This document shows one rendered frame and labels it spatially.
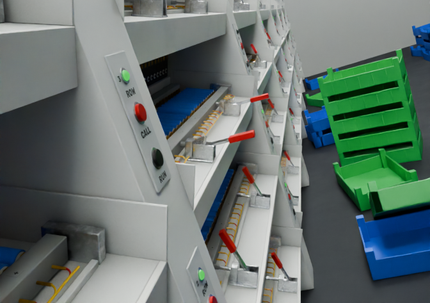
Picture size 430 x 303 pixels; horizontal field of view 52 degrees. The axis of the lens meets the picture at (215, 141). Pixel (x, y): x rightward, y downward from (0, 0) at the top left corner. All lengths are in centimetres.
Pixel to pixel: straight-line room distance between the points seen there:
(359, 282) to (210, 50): 67
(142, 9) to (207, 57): 47
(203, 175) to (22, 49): 32
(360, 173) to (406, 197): 64
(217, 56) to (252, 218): 38
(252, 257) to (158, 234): 39
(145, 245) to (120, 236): 2
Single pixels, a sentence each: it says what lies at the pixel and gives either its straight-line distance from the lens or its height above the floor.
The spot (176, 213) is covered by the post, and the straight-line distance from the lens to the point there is 42.
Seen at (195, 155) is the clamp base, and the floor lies 54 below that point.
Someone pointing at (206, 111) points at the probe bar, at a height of 56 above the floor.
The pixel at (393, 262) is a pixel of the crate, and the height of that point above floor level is 4.
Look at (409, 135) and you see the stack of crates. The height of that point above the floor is 10.
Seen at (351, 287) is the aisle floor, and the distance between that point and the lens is 120.
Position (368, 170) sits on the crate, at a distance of 183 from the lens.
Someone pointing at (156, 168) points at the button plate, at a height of 59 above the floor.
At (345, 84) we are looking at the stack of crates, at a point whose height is 35.
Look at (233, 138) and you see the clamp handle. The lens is 59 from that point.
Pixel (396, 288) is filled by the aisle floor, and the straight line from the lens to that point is 117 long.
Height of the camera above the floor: 68
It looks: 13 degrees down
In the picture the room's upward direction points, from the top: 19 degrees counter-clockwise
